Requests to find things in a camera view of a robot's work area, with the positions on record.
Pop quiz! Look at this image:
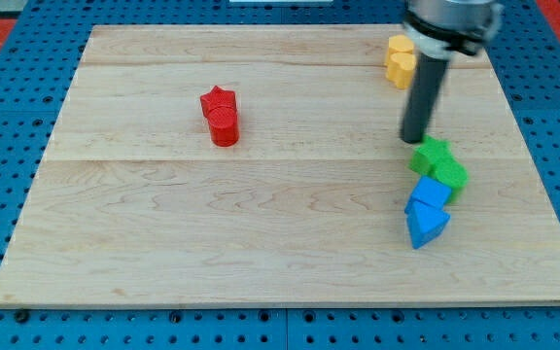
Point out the blue triangle block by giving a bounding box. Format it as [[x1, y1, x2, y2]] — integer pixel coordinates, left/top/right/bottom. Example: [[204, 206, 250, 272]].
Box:
[[406, 201, 451, 249]]

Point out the blue cube block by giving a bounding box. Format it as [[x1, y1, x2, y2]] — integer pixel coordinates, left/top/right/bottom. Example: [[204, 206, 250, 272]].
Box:
[[404, 176, 452, 214]]

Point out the light wooden board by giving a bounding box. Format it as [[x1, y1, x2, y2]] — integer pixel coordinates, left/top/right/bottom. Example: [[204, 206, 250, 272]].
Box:
[[0, 25, 560, 309]]

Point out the green star block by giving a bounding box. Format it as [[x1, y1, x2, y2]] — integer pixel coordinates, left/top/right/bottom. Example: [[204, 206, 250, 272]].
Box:
[[408, 135, 453, 175]]

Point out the yellow hexagon block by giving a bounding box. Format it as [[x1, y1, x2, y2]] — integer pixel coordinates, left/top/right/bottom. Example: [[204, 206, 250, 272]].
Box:
[[384, 34, 415, 66]]

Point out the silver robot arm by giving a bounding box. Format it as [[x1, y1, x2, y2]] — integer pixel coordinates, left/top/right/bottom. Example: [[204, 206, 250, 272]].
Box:
[[400, 0, 504, 144]]

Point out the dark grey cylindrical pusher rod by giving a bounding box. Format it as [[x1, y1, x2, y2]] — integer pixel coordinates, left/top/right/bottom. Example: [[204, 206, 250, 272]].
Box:
[[400, 53, 449, 144]]

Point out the green circle block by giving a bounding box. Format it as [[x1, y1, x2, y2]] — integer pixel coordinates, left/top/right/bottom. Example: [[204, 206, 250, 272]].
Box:
[[431, 157, 470, 204]]

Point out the red circle block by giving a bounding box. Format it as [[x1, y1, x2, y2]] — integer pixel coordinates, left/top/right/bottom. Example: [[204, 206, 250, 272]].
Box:
[[206, 107, 239, 147]]

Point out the red star block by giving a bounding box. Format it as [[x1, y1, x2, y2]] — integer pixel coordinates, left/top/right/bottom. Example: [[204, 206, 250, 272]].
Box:
[[199, 86, 237, 118]]

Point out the yellow heart block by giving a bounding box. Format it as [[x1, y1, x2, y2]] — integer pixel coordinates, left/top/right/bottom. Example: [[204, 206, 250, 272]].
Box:
[[386, 52, 417, 89]]

